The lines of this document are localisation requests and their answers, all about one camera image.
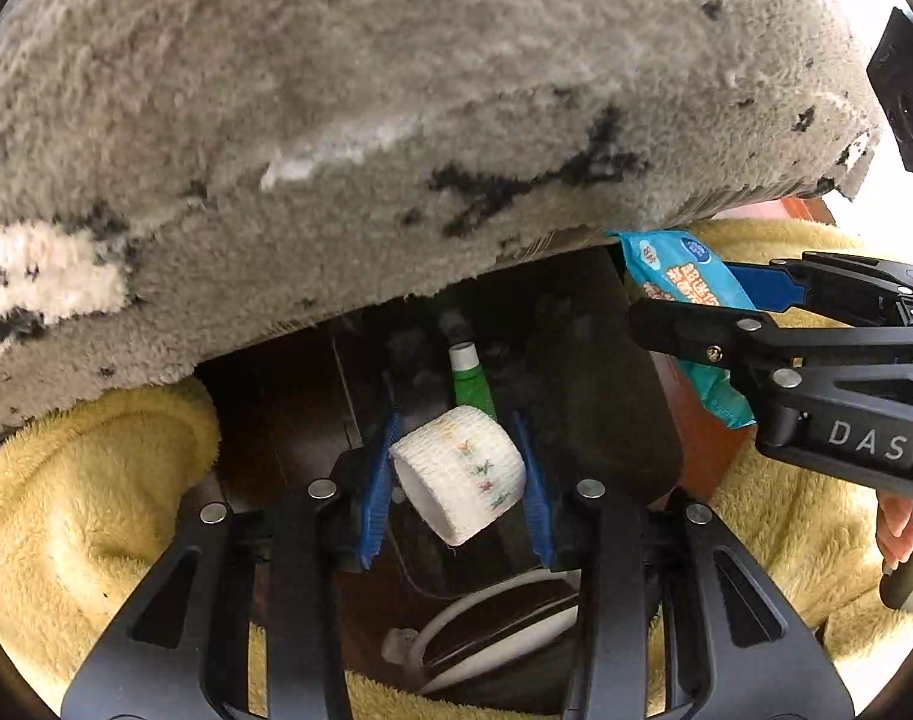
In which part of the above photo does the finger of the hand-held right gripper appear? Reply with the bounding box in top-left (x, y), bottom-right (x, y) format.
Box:
top-left (726, 253), bottom-right (913, 328)
top-left (627, 298), bottom-right (913, 391)

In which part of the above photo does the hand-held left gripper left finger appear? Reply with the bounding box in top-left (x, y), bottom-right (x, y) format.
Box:
top-left (61, 411), bottom-right (405, 720)

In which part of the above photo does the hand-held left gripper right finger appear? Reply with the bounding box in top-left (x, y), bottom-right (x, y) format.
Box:
top-left (509, 411), bottom-right (855, 720)

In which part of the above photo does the blue snack packet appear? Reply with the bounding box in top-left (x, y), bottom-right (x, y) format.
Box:
top-left (610, 231), bottom-right (758, 428)

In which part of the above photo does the white patterned bandage roll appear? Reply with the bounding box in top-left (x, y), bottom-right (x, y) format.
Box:
top-left (389, 405), bottom-right (528, 547)

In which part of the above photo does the dark bin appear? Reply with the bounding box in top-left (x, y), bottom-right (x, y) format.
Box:
top-left (194, 244), bottom-right (686, 698)

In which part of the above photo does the person's right hand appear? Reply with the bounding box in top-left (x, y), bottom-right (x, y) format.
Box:
top-left (876, 495), bottom-right (913, 575)

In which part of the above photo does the green tube with white cap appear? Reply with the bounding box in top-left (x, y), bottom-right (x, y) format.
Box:
top-left (448, 341), bottom-right (498, 421)

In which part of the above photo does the black plastic object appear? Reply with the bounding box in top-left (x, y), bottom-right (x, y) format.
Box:
top-left (866, 6), bottom-right (913, 175)

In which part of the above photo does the yellow fluffy blanket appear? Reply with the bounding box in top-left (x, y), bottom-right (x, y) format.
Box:
top-left (0, 217), bottom-right (913, 720)

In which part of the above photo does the grey patterned fluffy blanket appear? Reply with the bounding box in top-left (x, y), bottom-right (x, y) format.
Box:
top-left (0, 0), bottom-right (888, 451)

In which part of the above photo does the white cable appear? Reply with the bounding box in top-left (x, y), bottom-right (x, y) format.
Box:
top-left (382, 568), bottom-right (584, 695)

